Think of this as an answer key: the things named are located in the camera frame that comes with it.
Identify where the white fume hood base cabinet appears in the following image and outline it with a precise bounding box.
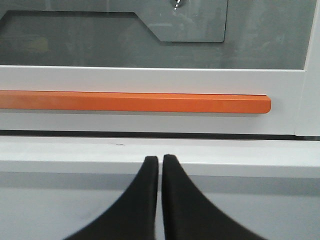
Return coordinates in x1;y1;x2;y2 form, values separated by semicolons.
0;136;320;240

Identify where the white framed glass sash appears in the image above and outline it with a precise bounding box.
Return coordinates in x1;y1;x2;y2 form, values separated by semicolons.
0;0;320;136

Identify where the orange sash handle bar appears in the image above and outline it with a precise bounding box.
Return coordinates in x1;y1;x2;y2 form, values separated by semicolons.
0;90;272;114

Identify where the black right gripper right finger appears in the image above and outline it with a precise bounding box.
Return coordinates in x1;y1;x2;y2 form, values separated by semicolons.
162;154;262;240

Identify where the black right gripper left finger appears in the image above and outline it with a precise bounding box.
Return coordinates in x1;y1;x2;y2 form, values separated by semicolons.
67;156;159;240

